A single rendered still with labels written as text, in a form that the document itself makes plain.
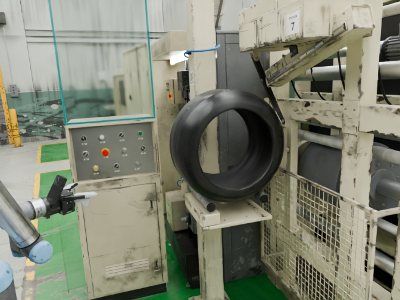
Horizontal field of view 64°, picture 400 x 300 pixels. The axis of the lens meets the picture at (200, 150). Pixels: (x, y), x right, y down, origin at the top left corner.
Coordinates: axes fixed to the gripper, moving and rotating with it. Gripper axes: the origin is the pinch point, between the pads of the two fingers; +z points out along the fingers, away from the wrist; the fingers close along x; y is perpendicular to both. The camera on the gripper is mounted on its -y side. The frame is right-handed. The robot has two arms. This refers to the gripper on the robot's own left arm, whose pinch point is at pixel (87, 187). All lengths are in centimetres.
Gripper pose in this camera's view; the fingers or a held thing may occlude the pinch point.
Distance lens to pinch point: 149.3
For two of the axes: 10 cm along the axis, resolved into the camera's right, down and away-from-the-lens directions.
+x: 7.8, 2.3, -5.8
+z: 6.2, -1.9, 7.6
